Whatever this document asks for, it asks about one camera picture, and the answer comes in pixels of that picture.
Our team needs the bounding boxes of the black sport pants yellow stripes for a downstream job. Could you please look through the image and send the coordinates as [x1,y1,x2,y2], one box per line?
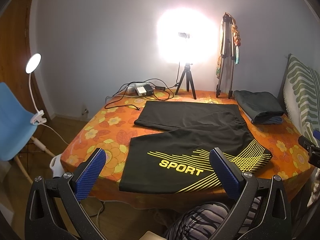
[119,101,272,194]

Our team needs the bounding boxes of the brown wooden door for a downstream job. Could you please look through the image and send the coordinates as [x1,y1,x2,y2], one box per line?
[1,0,35,113]

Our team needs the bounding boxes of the small black tripod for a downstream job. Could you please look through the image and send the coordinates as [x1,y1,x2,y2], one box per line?
[175,63,197,100]

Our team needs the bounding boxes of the black cable with inline remote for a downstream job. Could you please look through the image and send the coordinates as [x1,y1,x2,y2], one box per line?
[104,77,181,111]

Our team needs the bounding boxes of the green striped white pillow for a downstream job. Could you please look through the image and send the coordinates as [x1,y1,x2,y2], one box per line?
[283,54,319,146]

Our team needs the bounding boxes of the folded dark grey clothes stack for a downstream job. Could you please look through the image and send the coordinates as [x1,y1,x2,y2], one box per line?
[233,90,285,125]

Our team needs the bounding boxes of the white clip desk lamp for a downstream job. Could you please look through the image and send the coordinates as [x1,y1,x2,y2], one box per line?
[25,53,47,125]

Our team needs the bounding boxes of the tall silver tripod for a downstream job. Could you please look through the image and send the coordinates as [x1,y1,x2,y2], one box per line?
[216,12,236,99]

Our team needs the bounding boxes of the white charger adapter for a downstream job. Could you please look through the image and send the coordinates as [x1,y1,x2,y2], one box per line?
[135,86,147,96]

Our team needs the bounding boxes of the colourful cloth on tripod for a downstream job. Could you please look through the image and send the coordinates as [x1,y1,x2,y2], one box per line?
[215,12,241,79]

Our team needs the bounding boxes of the black charger adapter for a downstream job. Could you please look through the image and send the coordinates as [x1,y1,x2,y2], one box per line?
[143,84,153,96]

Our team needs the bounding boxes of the blue plastic chair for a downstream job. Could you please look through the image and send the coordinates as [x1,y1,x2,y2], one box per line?
[1,82,55,183]

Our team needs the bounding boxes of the bright ring light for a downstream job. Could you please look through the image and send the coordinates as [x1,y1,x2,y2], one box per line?
[156,7,219,65]

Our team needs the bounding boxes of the white power strip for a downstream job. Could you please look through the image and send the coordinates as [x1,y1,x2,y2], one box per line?
[126,82,149,96]

